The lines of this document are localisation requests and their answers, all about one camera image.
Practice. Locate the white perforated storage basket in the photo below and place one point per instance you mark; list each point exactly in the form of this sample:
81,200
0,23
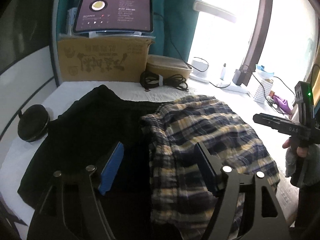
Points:
261,89

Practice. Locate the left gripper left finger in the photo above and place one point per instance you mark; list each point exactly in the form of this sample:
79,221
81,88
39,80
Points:
70,206

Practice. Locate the black power adapter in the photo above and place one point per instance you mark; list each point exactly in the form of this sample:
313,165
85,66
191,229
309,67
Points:
240,77

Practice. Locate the white power strip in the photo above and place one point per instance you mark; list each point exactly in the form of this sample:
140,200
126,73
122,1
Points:
230,86

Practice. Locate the white usb charger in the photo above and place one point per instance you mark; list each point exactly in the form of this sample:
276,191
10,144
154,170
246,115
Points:
223,71

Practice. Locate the blue tissue pack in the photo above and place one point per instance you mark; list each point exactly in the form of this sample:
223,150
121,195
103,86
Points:
263,73

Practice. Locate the brown cardboard box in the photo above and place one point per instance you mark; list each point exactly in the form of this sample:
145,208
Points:
108,58

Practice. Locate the black folded garment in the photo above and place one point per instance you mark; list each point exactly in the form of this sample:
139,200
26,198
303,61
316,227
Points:
83,136

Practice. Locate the gloved right hand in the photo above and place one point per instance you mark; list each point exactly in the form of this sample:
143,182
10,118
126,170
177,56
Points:
302,163

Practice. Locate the white desk lamp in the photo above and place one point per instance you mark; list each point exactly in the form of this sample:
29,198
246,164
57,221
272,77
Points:
211,46

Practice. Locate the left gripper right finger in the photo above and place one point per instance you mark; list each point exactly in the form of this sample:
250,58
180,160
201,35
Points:
262,217

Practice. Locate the blue plaid pants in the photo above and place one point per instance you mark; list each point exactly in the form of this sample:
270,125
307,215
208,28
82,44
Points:
181,204

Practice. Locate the round black pouch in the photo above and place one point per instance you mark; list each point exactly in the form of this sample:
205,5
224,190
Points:
33,123

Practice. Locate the purple cloth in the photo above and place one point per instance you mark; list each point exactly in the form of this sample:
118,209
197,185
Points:
282,104

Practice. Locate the tan lidded food container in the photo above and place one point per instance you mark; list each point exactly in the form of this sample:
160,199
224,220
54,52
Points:
167,66

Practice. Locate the tablet with purple screen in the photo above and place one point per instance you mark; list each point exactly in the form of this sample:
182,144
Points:
114,16

